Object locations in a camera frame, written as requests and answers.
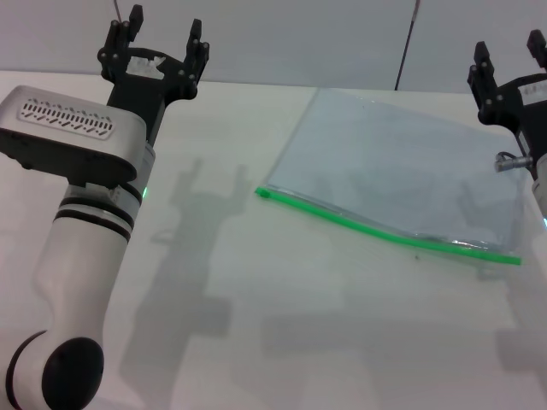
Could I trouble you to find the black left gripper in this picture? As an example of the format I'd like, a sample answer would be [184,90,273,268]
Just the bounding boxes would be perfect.
[97,3,211,144]

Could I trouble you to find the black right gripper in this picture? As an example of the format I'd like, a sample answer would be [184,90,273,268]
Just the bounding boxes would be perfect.
[467,29,547,179]

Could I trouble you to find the clear green-zip document bag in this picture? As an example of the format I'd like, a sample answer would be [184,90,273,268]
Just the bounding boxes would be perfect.
[255,87,529,267]

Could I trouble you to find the silver right wrist cable plug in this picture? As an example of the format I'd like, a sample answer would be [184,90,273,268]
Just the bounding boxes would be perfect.
[493,151,534,173]

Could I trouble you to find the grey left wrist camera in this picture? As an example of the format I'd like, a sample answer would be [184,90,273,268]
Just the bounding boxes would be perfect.
[0,85,149,190]

